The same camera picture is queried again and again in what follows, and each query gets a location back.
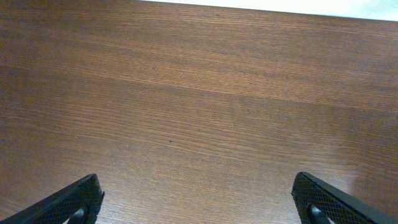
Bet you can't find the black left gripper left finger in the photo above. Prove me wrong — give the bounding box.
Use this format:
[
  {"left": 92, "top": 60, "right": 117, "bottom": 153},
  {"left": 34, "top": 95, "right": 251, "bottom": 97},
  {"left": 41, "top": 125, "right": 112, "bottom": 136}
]
[{"left": 1, "top": 174, "right": 105, "bottom": 224}]

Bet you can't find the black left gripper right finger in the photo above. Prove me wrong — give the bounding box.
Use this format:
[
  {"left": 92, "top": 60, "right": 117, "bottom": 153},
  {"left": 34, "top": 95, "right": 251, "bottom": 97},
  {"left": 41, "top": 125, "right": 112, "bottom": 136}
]
[{"left": 291, "top": 172, "right": 397, "bottom": 224}]

